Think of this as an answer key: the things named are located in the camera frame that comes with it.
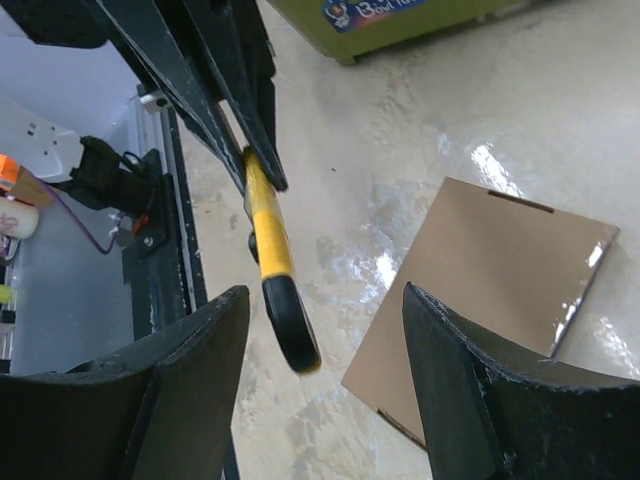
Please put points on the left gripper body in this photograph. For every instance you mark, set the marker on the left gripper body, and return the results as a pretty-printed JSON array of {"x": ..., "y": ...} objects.
[{"x": 60, "y": 23}]

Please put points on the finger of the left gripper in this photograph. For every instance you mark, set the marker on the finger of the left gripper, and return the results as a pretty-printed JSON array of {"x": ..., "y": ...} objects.
[
  {"x": 147, "y": 32},
  {"x": 238, "y": 50}
]

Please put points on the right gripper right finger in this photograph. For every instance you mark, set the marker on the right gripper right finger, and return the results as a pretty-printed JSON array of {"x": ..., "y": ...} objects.
[{"x": 492, "y": 409}]

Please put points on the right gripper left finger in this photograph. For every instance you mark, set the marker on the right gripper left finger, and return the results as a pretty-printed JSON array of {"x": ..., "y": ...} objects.
[{"x": 159, "y": 408}]

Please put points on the brown cardboard express box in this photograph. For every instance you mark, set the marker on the brown cardboard express box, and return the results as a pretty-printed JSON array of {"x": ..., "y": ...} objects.
[{"x": 513, "y": 266}]

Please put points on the olive green plastic basket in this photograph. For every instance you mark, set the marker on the olive green plastic basket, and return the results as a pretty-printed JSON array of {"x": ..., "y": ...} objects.
[{"x": 344, "y": 30}]

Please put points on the orange object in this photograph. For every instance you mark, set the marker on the orange object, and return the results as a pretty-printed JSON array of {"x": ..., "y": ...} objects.
[{"x": 10, "y": 172}]

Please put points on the small yellow cup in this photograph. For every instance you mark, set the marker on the small yellow cup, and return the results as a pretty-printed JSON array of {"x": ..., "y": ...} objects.
[{"x": 6, "y": 294}]

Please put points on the cream cylinder bottle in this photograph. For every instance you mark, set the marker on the cream cylinder bottle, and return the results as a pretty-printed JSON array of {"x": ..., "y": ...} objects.
[{"x": 17, "y": 219}]

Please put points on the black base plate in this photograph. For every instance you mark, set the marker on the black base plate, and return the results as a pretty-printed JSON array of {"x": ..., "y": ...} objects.
[{"x": 164, "y": 267}]

